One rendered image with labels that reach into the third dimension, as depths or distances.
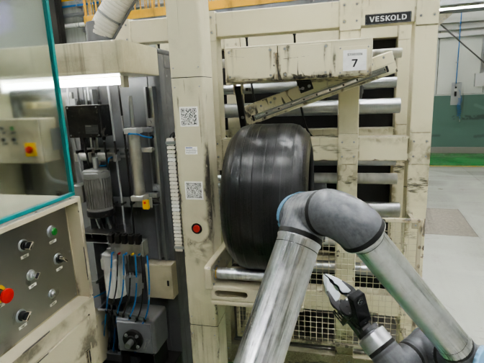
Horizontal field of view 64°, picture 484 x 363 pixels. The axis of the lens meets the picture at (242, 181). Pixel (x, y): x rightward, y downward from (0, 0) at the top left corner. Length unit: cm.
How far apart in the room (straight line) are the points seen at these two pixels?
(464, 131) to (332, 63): 936
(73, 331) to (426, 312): 108
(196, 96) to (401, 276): 94
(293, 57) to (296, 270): 99
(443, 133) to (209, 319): 958
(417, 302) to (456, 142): 994
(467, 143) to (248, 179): 987
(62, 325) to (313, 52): 135
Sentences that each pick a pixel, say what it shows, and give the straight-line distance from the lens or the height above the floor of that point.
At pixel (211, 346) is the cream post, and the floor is 52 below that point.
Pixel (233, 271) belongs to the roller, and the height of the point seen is 92.
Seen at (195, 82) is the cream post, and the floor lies 163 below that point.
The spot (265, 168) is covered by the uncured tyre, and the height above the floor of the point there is 134.
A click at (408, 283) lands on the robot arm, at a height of 113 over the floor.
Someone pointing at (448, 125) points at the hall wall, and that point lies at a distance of 1083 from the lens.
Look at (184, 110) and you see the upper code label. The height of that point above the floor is 153.
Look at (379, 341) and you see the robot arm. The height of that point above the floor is 88.
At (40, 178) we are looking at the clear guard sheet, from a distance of 133.
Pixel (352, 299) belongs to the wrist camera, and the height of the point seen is 99.
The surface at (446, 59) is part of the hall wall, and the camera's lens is 1087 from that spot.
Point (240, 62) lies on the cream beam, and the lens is 172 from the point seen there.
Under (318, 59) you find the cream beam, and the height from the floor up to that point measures 171.
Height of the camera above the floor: 158
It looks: 12 degrees down
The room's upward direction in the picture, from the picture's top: 2 degrees counter-clockwise
